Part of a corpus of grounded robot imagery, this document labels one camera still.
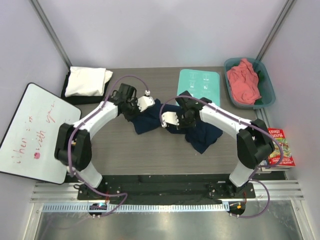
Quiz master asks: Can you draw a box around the teal plastic bin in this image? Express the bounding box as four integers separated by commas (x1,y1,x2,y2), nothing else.
224,57,276,110

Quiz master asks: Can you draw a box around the folded black t shirt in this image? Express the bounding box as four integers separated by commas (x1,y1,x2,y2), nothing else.
60,71,110,106

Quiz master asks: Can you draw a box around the book under red book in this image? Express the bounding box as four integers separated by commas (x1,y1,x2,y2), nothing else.
259,160,293,172

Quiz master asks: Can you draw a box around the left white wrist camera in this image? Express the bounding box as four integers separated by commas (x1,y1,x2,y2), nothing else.
137,96,155,113

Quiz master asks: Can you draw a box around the teal instruction mat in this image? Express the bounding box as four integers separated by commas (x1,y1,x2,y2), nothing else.
177,69,220,107

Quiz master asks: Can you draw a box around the folded white t shirt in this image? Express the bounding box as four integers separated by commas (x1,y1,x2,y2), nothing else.
64,66,113,97

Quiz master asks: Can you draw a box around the red storey house book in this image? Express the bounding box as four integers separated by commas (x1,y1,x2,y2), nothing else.
268,128,296,167

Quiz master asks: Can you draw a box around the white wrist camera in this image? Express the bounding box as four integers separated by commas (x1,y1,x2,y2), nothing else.
137,96,155,113
160,111,179,128

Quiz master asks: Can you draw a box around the pink crumpled t shirt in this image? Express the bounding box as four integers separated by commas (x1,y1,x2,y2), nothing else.
226,58,262,105

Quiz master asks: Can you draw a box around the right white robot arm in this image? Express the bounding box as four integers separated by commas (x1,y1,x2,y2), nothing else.
175,91,275,198

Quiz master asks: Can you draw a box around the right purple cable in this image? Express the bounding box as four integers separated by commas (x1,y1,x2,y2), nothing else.
159,96,285,218

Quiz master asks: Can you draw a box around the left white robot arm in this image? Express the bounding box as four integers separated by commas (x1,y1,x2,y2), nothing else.
54,83,140,200

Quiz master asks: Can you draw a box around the navy blue t shirt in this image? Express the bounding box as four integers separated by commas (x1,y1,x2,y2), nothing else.
130,99,223,154

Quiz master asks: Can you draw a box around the perforated white cable duct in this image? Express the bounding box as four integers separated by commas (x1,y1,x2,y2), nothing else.
42,202,230,213

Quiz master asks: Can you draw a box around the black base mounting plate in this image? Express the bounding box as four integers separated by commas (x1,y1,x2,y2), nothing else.
77,174,256,205

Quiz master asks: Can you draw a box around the purple cable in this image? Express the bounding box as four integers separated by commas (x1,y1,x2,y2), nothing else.
67,75,151,218
159,96,285,218

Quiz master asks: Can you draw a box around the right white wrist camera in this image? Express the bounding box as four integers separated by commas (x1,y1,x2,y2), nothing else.
160,111,179,128

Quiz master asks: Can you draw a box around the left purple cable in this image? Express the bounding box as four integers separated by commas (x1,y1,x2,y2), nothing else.
67,75,151,218

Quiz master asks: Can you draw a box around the white dry-erase board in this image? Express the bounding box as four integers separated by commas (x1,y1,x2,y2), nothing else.
0,83,82,184

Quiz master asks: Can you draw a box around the green t shirt in bin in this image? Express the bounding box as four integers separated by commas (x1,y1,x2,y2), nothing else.
254,70,267,105

